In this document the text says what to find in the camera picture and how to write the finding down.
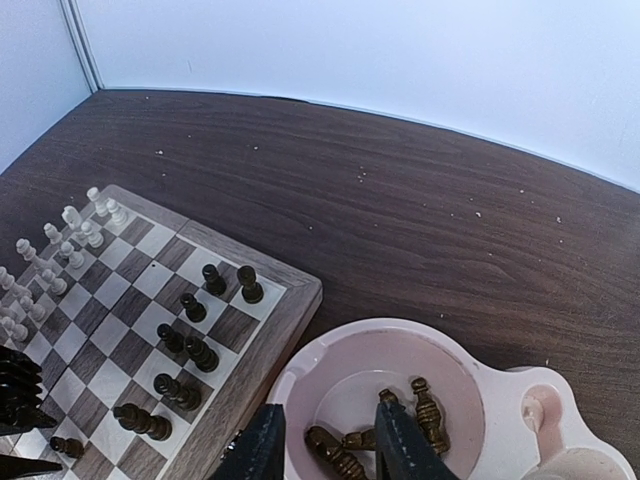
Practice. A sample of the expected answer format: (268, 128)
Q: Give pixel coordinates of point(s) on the white chess pieces row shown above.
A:
(88, 281)

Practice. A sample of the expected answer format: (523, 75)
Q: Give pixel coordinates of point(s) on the pink plastic double bowl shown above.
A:
(519, 423)

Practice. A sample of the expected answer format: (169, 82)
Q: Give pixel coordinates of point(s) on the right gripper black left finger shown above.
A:
(259, 451)

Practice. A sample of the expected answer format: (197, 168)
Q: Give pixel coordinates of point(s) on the dark tall chess piece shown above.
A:
(133, 418)

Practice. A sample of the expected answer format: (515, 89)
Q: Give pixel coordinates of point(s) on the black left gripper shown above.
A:
(21, 412)

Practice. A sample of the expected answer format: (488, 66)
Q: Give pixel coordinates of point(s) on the aluminium frame post left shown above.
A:
(80, 40)

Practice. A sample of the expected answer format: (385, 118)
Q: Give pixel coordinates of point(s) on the dark chess pieces pile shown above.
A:
(340, 453)

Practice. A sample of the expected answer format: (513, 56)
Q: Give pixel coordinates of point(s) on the dark pawn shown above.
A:
(214, 283)

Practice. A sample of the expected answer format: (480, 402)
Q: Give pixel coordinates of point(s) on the wooden chess board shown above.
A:
(83, 379)

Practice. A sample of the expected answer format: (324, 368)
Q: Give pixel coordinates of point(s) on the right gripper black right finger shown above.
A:
(402, 452)

